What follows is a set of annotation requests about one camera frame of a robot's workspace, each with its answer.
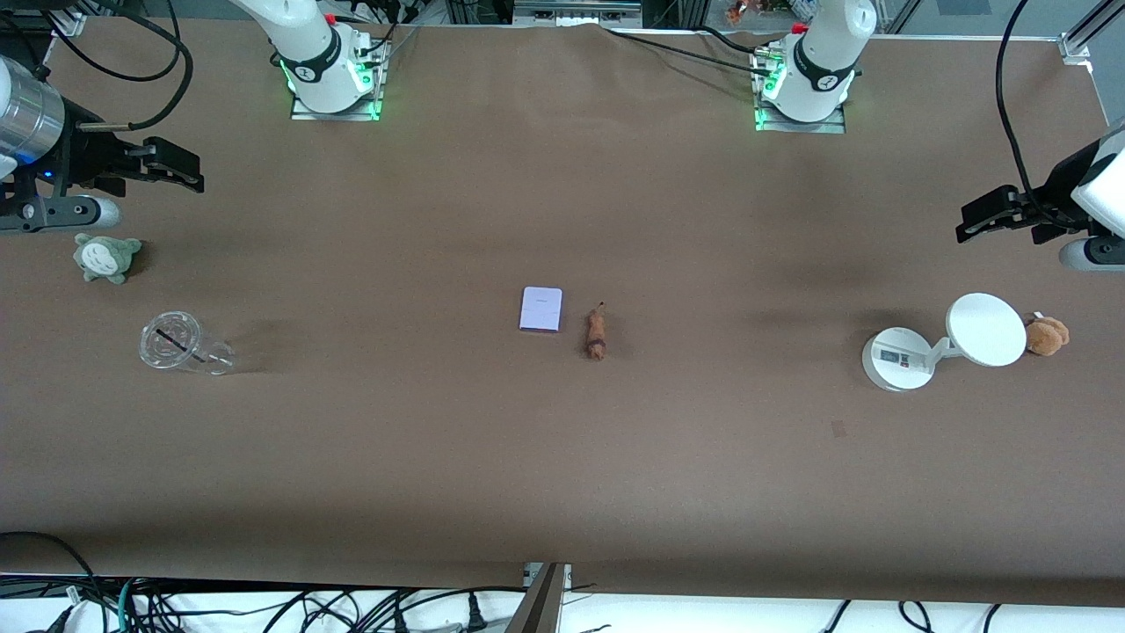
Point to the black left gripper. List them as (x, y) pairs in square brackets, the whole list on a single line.
[(1051, 204)]

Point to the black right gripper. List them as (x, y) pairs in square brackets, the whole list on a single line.
[(85, 158)]

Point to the small purple box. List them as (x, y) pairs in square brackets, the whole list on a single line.
[(540, 309)]

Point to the brown lion statue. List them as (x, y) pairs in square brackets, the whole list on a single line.
[(596, 334)]

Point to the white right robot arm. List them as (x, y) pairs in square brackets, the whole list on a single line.
[(312, 53)]

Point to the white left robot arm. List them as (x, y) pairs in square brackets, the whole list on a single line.
[(822, 53)]

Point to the white round desk lamp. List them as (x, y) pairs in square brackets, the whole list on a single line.
[(986, 330)]

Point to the grey green plush toy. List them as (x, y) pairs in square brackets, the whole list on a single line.
[(105, 258)]

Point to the brown bear plush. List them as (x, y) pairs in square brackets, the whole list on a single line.
[(1047, 336)]

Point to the clear plastic cup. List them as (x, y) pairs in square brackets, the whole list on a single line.
[(171, 338)]

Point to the small orange toy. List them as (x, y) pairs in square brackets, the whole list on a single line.
[(736, 12)]

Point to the brown table cover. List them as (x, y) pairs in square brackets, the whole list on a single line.
[(562, 475)]

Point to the black power plug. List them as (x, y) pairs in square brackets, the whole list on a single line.
[(475, 615)]

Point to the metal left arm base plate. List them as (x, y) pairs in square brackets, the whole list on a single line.
[(839, 125)]

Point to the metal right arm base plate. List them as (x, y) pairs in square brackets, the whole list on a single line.
[(373, 88)]

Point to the aluminium frame post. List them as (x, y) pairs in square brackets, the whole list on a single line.
[(538, 602)]

